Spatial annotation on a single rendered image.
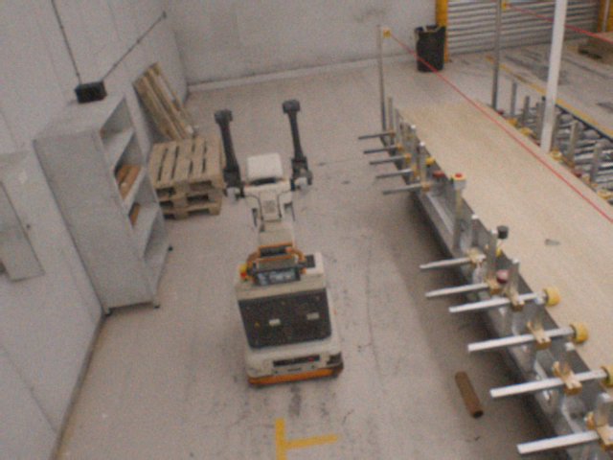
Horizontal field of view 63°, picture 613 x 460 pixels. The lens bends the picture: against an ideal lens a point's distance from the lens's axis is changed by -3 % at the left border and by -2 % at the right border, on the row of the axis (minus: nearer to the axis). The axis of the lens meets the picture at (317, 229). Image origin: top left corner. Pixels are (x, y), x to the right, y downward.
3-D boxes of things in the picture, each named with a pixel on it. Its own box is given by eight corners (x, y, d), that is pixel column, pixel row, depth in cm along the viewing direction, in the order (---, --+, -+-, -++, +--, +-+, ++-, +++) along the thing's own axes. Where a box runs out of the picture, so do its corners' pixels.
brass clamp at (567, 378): (565, 397, 194) (567, 388, 192) (549, 371, 206) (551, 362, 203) (580, 394, 194) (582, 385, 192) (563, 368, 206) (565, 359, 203)
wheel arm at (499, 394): (492, 402, 196) (493, 396, 194) (488, 395, 199) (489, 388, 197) (614, 379, 197) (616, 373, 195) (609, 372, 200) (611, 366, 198)
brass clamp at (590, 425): (601, 453, 173) (604, 444, 170) (581, 422, 184) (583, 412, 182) (618, 449, 173) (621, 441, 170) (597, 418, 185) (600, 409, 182)
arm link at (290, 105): (282, 103, 306) (298, 102, 306) (282, 100, 318) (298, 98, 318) (293, 174, 323) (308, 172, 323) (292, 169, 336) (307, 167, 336)
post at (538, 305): (525, 381, 236) (537, 302, 211) (521, 376, 239) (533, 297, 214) (532, 379, 236) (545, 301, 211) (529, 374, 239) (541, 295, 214)
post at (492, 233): (485, 307, 276) (490, 232, 251) (483, 302, 279) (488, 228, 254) (491, 305, 277) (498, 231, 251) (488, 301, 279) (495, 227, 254)
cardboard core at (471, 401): (471, 411, 292) (454, 372, 318) (470, 420, 296) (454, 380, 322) (485, 408, 292) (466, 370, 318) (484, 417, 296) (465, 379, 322)
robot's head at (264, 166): (282, 174, 305) (279, 150, 308) (246, 179, 305) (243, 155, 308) (283, 181, 319) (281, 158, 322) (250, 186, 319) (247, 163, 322)
